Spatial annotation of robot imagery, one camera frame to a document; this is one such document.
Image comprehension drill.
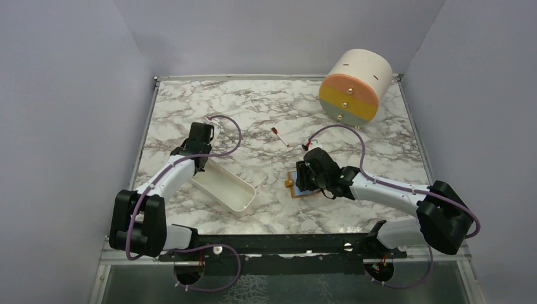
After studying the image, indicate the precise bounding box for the yellow leather card holder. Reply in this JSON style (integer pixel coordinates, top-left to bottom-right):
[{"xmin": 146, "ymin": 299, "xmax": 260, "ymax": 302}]
[{"xmin": 284, "ymin": 171, "xmax": 321, "ymax": 199}]

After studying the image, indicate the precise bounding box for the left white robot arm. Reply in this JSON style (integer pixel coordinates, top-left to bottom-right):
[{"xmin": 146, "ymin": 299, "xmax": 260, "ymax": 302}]
[{"xmin": 108, "ymin": 122, "xmax": 214, "ymax": 260}]

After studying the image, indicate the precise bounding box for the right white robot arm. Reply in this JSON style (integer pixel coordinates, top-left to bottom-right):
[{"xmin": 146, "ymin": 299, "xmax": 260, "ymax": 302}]
[{"xmin": 294, "ymin": 148, "xmax": 477, "ymax": 258}]

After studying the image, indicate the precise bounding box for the red and white marker pen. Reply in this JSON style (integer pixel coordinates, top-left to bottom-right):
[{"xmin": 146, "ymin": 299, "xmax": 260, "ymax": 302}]
[{"xmin": 271, "ymin": 127, "xmax": 290, "ymax": 147}]

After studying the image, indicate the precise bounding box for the white oval plastic tray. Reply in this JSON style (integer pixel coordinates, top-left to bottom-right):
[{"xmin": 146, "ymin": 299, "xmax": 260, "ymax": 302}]
[{"xmin": 191, "ymin": 159, "xmax": 256, "ymax": 217}]

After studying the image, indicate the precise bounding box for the cylindrical pastel drawer box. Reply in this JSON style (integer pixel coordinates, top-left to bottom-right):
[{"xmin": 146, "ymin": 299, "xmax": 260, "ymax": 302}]
[{"xmin": 319, "ymin": 49, "xmax": 393, "ymax": 126}]

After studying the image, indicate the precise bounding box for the black metal base rail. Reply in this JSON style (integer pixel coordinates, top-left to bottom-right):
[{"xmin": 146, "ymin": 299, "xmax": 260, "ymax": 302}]
[{"xmin": 115, "ymin": 224, "xmax": 408, "ymax": 278}]

